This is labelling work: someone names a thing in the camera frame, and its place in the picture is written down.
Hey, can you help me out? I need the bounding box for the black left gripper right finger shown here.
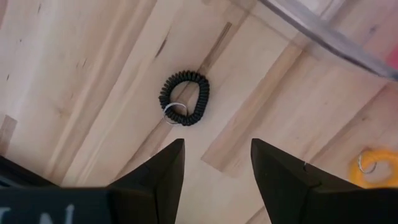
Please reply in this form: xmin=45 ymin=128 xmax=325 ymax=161
xmin=250 ymin=138 xmax=398 ymax=224

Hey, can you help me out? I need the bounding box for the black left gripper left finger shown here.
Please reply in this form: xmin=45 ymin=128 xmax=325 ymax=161
xmin=0 ymin=138 xmax=187 ymax=224

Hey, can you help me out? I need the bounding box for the clear plastic bin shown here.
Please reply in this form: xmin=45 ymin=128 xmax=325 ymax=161
xmin=257 ymin=0 xmax=398 ymax=82

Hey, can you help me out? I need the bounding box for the orange spring keychain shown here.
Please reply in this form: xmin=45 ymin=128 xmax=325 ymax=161
xmin=348 ymin=149 xmax=398 ymax=190

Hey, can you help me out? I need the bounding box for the black aluminium table frame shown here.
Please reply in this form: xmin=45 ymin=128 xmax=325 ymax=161
xmin=0 ymin=154 xmax=60 ymax=189

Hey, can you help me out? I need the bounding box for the black spring keychain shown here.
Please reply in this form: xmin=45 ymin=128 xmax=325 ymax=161
xmin=158 ymin=70 xmax=210 ymax=127

